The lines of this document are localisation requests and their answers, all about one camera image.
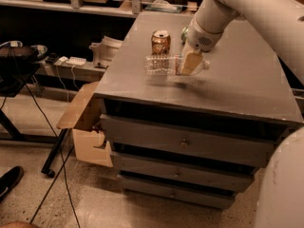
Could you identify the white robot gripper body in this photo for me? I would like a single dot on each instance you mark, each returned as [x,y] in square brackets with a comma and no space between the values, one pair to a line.
[202,38]

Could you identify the middle grey drawer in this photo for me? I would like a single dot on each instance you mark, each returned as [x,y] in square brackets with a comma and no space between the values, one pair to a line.
[175,171]

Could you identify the black shoe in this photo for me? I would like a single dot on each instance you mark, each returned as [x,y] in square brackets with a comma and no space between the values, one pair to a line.
[9,180]

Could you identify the top grey drawer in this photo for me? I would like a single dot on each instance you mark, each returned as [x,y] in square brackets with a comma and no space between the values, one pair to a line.
[186,141]

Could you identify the grey drawer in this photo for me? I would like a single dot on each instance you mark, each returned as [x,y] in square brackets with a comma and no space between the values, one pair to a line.
[174,192]
[175,171]
[186,141]

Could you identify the white plastic part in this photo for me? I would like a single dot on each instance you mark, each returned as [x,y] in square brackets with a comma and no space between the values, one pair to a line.
[105,51]

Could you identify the black rolling stand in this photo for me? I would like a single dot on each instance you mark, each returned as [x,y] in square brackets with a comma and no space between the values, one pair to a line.
[17,66]

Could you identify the orange soda can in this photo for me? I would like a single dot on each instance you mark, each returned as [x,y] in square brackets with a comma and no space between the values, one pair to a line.
[161,42]

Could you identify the white power strip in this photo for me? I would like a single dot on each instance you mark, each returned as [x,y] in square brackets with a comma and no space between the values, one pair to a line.
[72,61]

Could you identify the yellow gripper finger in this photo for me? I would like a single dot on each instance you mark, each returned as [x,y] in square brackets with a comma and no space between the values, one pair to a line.
[186,48]
[190,62]

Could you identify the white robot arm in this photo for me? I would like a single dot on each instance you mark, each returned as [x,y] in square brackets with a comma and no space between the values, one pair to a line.
[279,22]

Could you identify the open cardboard box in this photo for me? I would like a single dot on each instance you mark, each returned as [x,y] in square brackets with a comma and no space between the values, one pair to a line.
[82,116]

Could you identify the clear plastic water bottle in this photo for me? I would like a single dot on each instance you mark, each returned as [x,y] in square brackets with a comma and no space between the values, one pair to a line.
[169,65]

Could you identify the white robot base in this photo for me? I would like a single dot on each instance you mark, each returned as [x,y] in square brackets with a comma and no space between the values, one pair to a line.
[281,197]

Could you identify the bottom grey drawer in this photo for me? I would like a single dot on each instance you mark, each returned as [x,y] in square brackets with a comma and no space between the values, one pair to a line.
[174,192]

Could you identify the grey drawer cabinet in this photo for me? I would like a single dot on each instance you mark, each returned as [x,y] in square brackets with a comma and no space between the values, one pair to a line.
[244,94]

